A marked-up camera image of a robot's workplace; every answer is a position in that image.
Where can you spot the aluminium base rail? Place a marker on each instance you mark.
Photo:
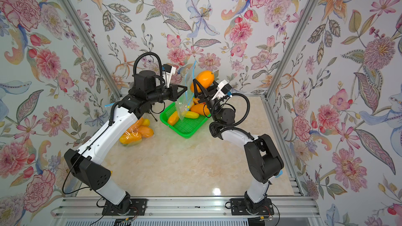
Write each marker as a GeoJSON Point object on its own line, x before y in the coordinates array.
{"type": "Point", "coordinates": [186, 207]}

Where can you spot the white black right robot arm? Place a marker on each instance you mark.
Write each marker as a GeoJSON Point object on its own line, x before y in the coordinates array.
{"type": "Point", "coordinates": [263, 158]}

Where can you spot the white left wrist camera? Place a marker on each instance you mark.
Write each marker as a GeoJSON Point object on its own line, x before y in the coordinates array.
{"type": "Point", "coordinates": [167, 72]}

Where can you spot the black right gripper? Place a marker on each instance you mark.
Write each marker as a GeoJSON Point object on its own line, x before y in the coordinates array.
{"type": "Point", "coordinates": [208, 101]}

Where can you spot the large orange mango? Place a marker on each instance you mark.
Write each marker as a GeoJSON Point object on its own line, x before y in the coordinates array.
{"type": "Point", "coordinates": [143, 127]}

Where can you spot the blue cylinder cap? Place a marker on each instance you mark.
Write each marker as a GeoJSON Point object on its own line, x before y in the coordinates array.
{"type": "Point", "coordinates": [279, 174]}

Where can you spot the green plastic basket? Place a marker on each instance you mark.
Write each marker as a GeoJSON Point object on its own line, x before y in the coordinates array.
{"type": "Point", "coordinates": [184, 128]}

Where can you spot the orange mango front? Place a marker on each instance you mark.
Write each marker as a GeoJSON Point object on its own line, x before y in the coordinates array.
{"type": "Point", "coordinates": [201, 109]}

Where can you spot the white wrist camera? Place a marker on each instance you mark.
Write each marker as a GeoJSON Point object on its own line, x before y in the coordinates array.
{"type": "Point", "coordinates": [223, 89]}
{"type": "Point", "coordinates": [167, 72]}

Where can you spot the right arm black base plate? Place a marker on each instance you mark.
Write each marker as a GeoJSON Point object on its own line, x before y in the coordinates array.
{"type": "Point", "coordinates": [245, 207]}

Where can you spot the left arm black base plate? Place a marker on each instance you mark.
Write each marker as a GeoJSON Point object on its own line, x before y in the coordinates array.
{"type": "Point", "coordinates": [132, 207]}

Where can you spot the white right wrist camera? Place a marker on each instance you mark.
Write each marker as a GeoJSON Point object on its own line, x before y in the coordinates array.
{"type": "Point", "coordinates": [223, 89]}

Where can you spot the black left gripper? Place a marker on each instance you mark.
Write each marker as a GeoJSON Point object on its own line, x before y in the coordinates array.
{"type": "Point", "coordinates": [172, 92]}

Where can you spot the clear zip-top bag blue zipper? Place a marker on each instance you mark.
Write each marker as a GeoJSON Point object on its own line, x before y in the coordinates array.
{"type": "Point", "coordinates": [125, 128]}

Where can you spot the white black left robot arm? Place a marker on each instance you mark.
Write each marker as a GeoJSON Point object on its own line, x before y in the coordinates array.
{"type": "Point", "coordinates": [85, 163]}

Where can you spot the yellow crumpled mango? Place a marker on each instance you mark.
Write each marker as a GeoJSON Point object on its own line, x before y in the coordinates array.
{"type": "Point", "coordinates": [190, 115]}

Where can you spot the orange mango back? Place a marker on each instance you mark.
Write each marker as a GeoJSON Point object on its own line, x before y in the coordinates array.
{"type": "Point", "coordinates": [206, 78]}

